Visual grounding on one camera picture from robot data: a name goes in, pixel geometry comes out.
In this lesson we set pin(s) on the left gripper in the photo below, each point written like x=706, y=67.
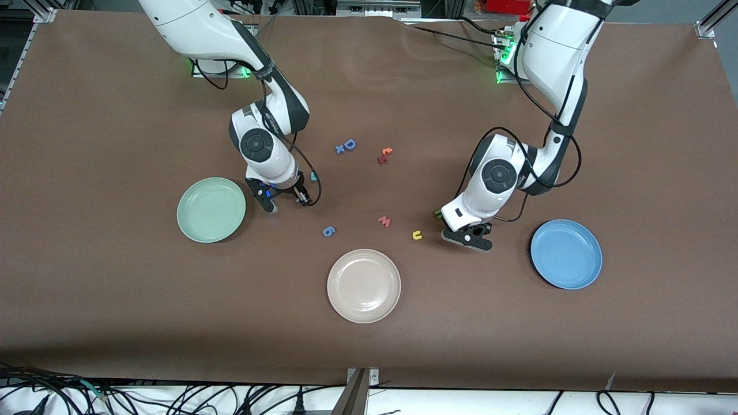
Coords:
x=478, y=231

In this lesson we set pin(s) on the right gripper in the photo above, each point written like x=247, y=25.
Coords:
x=294, y=190

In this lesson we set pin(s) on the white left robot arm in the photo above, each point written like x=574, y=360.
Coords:
x=553, y=46

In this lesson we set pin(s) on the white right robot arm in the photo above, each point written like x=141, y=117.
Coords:
x=190, y=23

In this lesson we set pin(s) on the blue foam letter g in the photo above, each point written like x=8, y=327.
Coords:
x=328, y=232

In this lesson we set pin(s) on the blue foam letter D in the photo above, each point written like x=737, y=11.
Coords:
x=345, y=144

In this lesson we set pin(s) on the red foam letter w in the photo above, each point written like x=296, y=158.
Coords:
x=384, y=222

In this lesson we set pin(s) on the light green plate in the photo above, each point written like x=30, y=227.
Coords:
x=211, y=210

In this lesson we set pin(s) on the blue plate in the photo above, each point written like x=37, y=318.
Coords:
x=566, y=254

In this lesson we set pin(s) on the beige plate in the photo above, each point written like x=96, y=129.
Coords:
x=364, y=286

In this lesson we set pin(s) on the brown table cover sheet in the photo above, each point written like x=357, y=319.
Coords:
x=115, y=288

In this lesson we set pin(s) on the black power plug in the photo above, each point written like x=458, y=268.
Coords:
x=298, y=406

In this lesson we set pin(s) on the red box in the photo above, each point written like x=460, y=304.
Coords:
x=507, y=6

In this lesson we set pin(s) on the aluminium extrusion bar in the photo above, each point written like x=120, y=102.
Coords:
x=709, y=26

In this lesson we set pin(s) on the aluminium mount post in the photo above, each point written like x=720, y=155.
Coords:
x=354, y=397

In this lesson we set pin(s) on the grey metal frame rack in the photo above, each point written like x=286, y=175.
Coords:
x=375, y=7

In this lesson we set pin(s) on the silver table edge rail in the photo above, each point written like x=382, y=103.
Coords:
x=26, y=49

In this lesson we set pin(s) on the aluminium corner bracket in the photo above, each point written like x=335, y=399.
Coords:
x=45, y=14

